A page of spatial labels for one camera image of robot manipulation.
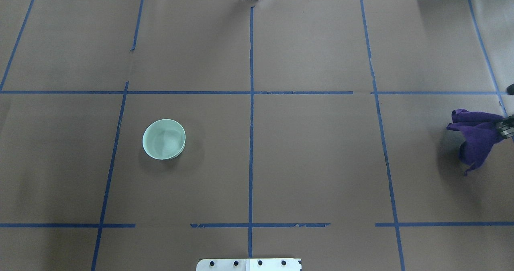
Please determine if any purple microfiber cloth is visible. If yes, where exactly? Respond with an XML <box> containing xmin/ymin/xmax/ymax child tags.
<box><xmin>446</xmin><ymin>109</ymin><xmax>504</xmax><ymax>176</ymax></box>

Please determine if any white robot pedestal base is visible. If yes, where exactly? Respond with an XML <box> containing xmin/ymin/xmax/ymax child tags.
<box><xmin>196</xmin><ymin>258</ymin><xmax>302</xmax><ymax>271</ymax></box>

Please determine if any mint green bowl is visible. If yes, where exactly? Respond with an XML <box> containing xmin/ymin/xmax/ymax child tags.
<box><xmin>142</xmin><ymin>119</ymin><xmax>187</xmax><ymax>161</ymax></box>

